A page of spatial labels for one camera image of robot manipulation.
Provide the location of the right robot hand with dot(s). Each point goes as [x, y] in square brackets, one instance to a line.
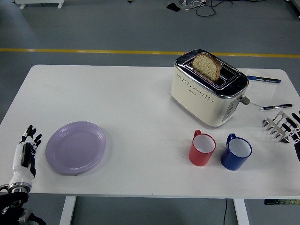
[297, 150]

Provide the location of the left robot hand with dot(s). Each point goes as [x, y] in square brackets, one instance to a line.
[20, 173]

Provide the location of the purple plastic plate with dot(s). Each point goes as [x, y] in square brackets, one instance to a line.
[75, 148]

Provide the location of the bread slice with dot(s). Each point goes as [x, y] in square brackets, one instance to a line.
[206, 66]

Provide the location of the silver toast rack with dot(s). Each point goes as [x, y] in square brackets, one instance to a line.
[273, 127]

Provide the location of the black ballpoint pen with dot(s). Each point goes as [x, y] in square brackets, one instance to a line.
[276, 107]

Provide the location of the black table control panel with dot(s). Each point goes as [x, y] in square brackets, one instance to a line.
[281, 202]

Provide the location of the white table leg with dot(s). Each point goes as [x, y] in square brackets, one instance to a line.
[68, 211]
[241, 211]

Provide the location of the blue enamel mug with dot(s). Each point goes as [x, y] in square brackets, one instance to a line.
[230, 161]

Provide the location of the blue marker pen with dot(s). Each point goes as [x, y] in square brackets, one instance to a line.
[262, 79]

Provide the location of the red enamel mug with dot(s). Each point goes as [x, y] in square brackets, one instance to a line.
[199, 157]

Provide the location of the cream and chrome toaster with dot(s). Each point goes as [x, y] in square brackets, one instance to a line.
[199, 103]

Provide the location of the yellow floor tape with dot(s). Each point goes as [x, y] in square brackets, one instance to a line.
[70, 50]

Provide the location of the white furniture base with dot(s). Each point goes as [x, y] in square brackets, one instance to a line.
[39, 2]

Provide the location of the black foot pedal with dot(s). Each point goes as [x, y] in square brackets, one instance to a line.
[173, 7]

